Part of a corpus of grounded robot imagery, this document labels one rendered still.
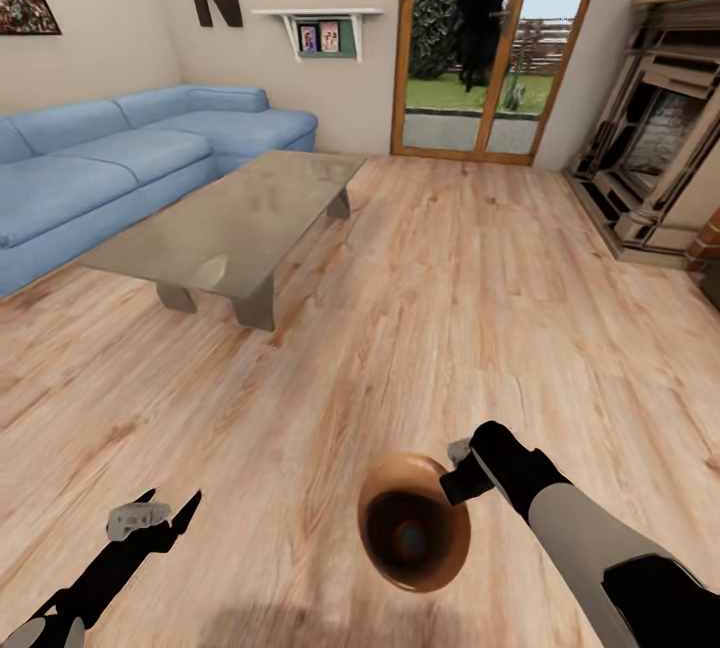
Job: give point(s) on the door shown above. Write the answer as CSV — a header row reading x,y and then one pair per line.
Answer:
x,y
475,80

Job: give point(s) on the wood fireplace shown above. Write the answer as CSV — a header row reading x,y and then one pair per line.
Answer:
x,y
649,179

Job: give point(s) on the trash can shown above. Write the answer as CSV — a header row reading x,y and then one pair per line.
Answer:
x,y
395,491

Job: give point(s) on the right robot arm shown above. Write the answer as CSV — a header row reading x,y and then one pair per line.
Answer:
x,y
634,593

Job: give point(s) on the can of soda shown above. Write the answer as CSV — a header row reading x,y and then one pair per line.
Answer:
x,y
409,542

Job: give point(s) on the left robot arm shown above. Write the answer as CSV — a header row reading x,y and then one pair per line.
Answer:
x,y
134,530

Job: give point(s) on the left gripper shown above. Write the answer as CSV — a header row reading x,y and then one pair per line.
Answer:
x,y
123,558

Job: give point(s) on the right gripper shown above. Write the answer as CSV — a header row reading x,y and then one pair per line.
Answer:
x,y
460,486

